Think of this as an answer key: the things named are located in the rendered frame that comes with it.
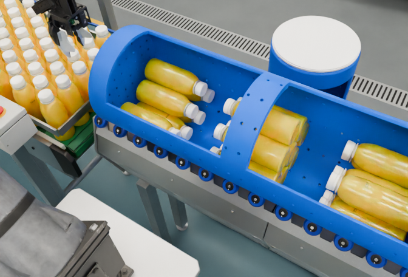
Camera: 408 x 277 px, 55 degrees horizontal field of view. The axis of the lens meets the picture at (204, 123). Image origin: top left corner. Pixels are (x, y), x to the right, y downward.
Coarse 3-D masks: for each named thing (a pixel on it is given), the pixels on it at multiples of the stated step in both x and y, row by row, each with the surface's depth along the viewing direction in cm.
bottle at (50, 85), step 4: (48, 84) 116; (52, 84) 119; (36, 88) 116; (40, 88) 115; (44, 88) 116; (48, 88) 116; (52, 88) 118; (36, 92) 116; (52, 92) 118; (36, 96) 117; (56, 96) 119
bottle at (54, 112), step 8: (40, 104) 113; (48, 104) 112; (56, 104) 113; (48, 112) 113; (56, 112) 114; (64, 112) 117; (48, 120) 115; (56, 120) 116; (64, 120) 118; (56, 128) 118; (72, 128) 122; (56, 136) 121; (64, 136) 121; (72, 136) 124
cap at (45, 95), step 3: (42, 90) 112; (45, 90) 112; (48, 90) 112; (39, 93) 111; (42, 93) 111; (45, 93) 111; (48, 93) 111; (51, 93) 111; (39, 96) 110; (42, 96) 110; (45, 96) 110; (48, 96) 110; (51, 96) 111; (39, 99) 111; (42, 99) 110; (45, 99) 110; (48, 99) 111; (51, 99) 112; (42, 102) 111; (45, 102) 111
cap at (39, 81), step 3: (39, 75) 116; (42, 75) 116; (33, 78) 115; (36, 78) 115; (39, 78) 115; (42, 78) 115; (45, 78) 115; (33, 81) 114; (36, 81) 114; (39, 81) 114; (42, 81) 114; (45, 81) 115; (36, 84) 114; (39, 84) 114; (42, 84) 115; (45, 84) 115; (39, 87) 115
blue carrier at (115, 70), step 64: (128, 64) 112; (192, 64) 115; (128, 128) 103; (192, 128) 116; (256, 128) 84; (320, 128) 103; (384, 128) 92; (256, 192) 90; (320, 192) 100; (384, 256) 80
